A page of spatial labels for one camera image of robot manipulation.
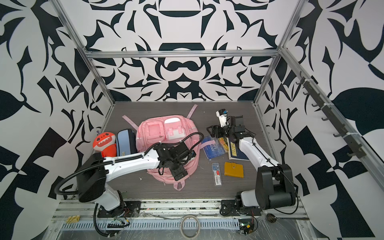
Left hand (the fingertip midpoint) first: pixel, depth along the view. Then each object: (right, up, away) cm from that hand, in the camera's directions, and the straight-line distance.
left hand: (181, 163), depth 81 cm
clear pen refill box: (+20, -7, +3) cm, 21 cm away
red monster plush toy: (-45, +10, +8) cm, 47 cm away
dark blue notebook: (+31, +4, +10) cm, 33 cm away
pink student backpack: (-8, +16, +15) cm, 23 cm away
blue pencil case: (-35, +9, +13) cm, 39 cm away
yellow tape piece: (-49, -23, -11) cm, 55 cm away
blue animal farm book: (+19, +4, +13) cm, 23 cm away
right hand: (+19, +20, +5) cm, 28 cm away
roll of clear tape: (+1, -25, -12) cm, 28 cm away
